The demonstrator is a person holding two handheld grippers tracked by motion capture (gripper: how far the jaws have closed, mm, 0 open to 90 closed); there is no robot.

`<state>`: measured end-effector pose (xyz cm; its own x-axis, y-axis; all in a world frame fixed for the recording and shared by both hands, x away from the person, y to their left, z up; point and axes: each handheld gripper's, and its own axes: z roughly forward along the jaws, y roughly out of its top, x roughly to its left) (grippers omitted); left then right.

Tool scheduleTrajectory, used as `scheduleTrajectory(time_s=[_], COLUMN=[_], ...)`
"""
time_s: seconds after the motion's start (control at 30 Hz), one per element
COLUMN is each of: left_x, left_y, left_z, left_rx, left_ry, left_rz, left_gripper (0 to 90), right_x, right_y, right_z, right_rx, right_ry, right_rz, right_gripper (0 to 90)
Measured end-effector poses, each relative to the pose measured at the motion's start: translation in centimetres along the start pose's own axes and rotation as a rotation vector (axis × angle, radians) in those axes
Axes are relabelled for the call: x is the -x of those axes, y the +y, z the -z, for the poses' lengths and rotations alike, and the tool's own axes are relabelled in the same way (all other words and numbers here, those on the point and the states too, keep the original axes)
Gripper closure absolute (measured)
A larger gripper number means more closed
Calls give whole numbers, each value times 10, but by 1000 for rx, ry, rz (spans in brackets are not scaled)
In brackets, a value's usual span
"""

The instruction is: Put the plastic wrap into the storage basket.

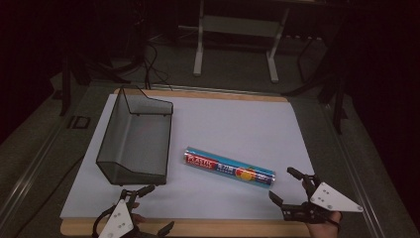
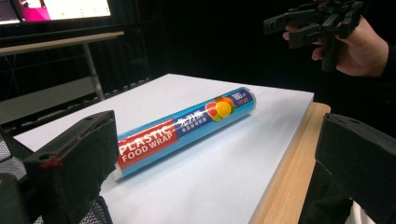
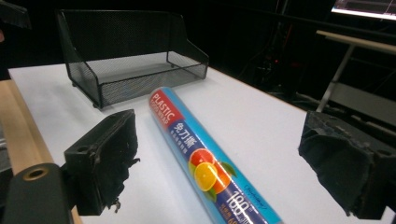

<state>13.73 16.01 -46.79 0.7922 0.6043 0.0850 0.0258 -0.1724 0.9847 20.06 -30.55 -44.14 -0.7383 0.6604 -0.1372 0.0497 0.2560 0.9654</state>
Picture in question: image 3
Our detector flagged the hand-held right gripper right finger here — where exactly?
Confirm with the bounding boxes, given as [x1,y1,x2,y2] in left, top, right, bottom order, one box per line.
[298,110,396,220]

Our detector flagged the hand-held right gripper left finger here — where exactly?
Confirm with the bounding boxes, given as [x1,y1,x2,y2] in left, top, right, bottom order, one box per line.
[64,108,141,217]

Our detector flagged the black wire mesh basket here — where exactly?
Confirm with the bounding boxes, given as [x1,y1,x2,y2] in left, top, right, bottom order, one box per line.
[54,8,210,110]

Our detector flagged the blue plastic wrap roll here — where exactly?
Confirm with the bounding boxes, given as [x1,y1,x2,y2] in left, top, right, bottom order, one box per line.
[148,86,285,224]

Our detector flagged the white metal-framed side table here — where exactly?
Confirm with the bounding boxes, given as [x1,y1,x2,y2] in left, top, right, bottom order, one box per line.
[315,29,396,138]

